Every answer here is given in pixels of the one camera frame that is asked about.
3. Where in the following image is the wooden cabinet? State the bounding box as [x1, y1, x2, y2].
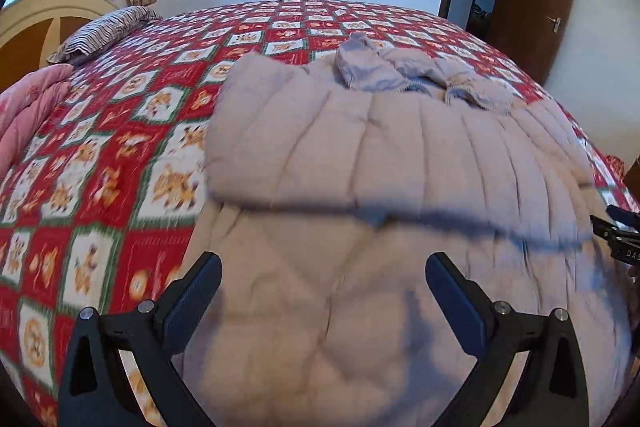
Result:
[624, 157, 640, 202]

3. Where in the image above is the cream and wood headboard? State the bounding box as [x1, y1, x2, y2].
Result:
[0, 0, 121, 80]

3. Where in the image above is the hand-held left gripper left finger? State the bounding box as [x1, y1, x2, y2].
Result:
[59, 252, 223, 427]

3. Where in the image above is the pink folded quilt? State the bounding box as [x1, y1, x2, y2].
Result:
[0, 63, 73, 178]

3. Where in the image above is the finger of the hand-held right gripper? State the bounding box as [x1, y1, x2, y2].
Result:
[606, 205, 640, 228]
[590, 215, 632, 242]

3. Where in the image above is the bed with red patterned sheet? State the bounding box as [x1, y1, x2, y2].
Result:
[0, 0, 640, 427]

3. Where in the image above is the brown wooden door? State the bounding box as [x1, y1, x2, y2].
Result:
[492, 0, 580, 85]

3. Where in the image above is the striped pillow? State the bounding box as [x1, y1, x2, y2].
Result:
[47, 5, 163, 65]

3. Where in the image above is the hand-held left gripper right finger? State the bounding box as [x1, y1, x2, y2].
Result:
[425, 252, 591, 427]

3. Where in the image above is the lilac quilted jacket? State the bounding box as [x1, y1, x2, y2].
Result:
[172, 32, 633, 427]

